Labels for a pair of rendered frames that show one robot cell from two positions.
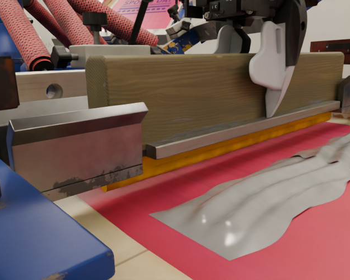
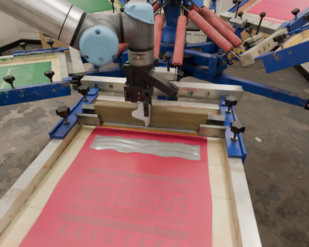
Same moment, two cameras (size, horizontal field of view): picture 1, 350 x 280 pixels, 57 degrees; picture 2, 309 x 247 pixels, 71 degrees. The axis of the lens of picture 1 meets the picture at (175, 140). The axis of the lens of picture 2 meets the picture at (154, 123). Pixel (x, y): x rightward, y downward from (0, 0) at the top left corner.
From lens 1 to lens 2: 0.69 m
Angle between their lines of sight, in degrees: 50
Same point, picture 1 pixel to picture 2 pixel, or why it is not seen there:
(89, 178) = (89, 123)
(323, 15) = not seen: outside the picture
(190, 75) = (115, 110)
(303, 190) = (120, 146)
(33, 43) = not seen: hidden behind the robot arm
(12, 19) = not seen: hidden behind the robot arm
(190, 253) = (88, 143)
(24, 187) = (72, 123)
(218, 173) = (124, 133)
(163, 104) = (108, 114)
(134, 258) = (84, 139)
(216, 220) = (98, 141)
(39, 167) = (80, 119)
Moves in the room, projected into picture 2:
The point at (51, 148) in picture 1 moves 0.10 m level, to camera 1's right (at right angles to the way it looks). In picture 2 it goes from (82, 117) to (95, 131)
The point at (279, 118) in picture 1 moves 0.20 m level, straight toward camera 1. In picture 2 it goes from (149, 128) to (89, 141)
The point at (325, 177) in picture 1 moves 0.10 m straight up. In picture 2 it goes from (132, 148) to (130, 122)
